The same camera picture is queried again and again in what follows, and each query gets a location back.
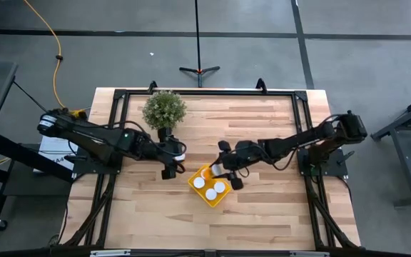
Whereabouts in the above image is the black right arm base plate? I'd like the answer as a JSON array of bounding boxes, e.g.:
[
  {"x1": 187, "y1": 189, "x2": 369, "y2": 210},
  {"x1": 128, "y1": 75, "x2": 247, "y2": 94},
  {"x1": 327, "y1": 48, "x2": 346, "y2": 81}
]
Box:
[{"x1": 297, "y1": 148, "x2": 355, "y2": 178}]

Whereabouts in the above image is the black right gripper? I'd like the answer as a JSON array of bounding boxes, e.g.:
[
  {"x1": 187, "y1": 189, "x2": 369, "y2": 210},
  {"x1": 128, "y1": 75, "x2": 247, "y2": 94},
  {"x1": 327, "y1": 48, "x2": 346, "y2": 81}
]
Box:
[{"x1": 209, "y1": 140, "x2": 260, "y2": 191}]

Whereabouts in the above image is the dark grey metal table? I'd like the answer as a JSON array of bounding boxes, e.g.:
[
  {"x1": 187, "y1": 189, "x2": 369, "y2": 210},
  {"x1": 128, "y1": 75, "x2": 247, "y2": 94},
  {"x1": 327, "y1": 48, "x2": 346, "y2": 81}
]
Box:
[{"x1": 370, "y1": 91, "x2": 411, "y2": 208}]

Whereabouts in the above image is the black aluminium table frame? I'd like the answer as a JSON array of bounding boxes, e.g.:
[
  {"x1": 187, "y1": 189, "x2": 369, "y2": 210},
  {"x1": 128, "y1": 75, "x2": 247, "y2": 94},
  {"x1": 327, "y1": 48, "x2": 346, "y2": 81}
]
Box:
[{"x1": 59, "y1": 79, "x2": 360, "y2": 251}]

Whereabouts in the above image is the white paper ream box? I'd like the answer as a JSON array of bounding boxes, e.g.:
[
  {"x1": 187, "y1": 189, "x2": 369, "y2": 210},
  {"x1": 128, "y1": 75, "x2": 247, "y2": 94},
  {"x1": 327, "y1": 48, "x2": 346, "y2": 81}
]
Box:
[{"x1": 38, "y1": 135, "x2": 80, "y2": 172}]

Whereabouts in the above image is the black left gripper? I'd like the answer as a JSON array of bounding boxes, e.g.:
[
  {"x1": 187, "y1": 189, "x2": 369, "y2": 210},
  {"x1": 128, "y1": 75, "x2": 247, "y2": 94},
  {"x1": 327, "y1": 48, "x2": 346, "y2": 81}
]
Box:
[{"x1": 155, "y1": 127, "x2": 188, "y2": 181}]

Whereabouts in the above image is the green potted plant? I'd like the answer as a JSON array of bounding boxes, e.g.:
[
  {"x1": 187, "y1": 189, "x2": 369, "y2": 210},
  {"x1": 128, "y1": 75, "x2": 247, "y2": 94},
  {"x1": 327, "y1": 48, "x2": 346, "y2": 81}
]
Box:
[{"x1": 142, "y1": 89, "x2": 188, "y2": 131}]

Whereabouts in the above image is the yellow plastic basket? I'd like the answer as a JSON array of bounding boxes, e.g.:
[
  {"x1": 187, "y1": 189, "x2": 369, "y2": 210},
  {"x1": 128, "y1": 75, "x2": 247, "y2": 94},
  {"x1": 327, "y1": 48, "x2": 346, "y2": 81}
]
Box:
[{"x1": 187, "y1": 163, "x2": 232, "y2": 208}]

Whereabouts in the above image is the black tripod stand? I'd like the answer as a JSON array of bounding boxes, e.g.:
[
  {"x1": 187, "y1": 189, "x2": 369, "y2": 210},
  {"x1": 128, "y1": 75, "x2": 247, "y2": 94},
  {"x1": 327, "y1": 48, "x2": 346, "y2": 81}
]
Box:
[{"x1": 178, "y1": 0, "x2": 221, "y2": 89}]

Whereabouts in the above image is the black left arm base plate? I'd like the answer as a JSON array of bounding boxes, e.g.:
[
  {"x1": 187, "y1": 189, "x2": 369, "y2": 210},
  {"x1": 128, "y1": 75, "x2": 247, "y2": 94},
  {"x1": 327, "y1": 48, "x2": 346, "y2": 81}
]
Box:
[{"x1": 64, "y1": 153, "x2": 124, "y2": 176}]

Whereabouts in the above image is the thin black floor cable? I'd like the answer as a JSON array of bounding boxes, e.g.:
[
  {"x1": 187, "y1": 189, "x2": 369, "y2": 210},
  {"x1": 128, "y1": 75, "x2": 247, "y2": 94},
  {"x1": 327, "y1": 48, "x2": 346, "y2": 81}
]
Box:
[{"x1": 12, "y1": 81, "x2": 49, "y2": 112}]

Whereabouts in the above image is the silver metal bracket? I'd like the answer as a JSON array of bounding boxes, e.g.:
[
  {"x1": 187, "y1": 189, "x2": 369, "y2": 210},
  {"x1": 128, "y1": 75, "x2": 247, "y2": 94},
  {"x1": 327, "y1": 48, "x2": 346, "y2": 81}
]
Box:
[
  {"x1": 290, "y1": 251, "x2": 330, "y2": 257},
  {"x1": 90, "y1": 249, "x2": 131, "y2": 257}
]

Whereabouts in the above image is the yellow extension cable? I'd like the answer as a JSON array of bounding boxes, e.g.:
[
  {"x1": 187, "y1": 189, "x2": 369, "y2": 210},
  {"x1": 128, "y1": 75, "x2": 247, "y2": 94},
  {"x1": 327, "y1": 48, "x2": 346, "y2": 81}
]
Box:
[{"x1": 22, "y1": 0, "x2": 87, "y2": 119}]

